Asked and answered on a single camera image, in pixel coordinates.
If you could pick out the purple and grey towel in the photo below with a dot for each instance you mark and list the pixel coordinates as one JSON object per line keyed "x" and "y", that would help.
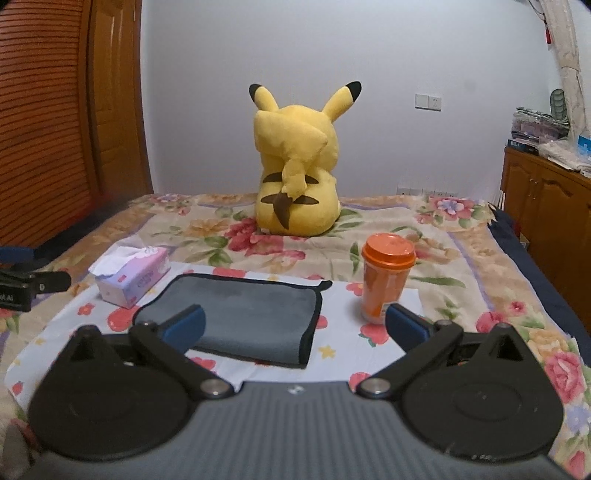
{"x": 246, "y": 319}

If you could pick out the wooden sideboard cabinet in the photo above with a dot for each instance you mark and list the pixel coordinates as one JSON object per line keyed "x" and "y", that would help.
{"x": 550, "y": 207}

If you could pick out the yellow Pikachu plush toy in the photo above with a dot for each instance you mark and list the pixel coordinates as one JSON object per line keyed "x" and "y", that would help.
{"x": 299, "y": 148}

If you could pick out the white strawberry print sheet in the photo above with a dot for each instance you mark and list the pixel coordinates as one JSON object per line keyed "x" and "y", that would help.
{"x": 345, "y": 348}

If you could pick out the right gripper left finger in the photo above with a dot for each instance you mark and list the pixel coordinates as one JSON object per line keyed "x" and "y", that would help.
{"x": 163, "y": 347}

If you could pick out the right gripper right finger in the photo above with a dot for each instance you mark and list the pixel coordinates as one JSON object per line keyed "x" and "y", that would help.
{"x": 427, "y": 347}

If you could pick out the wooden slatted wardrobe door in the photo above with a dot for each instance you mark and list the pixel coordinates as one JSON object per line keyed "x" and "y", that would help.
{"x": 72, "y": 135}

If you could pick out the stack of folded fabrics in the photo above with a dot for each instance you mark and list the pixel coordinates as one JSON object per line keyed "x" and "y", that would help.
{"x": 537, "y": 127}

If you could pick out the floral bed quilt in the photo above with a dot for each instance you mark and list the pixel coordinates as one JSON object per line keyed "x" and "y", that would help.
{"x": 471, "y": 269}

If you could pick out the tissue box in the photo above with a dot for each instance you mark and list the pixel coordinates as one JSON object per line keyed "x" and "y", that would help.
{"x": 124, "y": 274}

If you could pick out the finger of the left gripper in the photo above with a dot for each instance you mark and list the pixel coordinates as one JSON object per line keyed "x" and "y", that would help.
{"x": 50, "y": 282}
{"x": 16, "y": 255}

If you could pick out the floral curtain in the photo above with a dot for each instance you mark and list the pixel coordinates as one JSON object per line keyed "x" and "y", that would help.
{"x": 561, "y": 25}

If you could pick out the white wall switch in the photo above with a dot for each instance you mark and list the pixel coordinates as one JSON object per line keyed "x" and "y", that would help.
{"x": 427, "y": 102}

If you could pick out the orange plastic cup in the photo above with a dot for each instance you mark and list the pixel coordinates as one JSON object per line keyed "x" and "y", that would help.
{"x": 388, "y": 259}

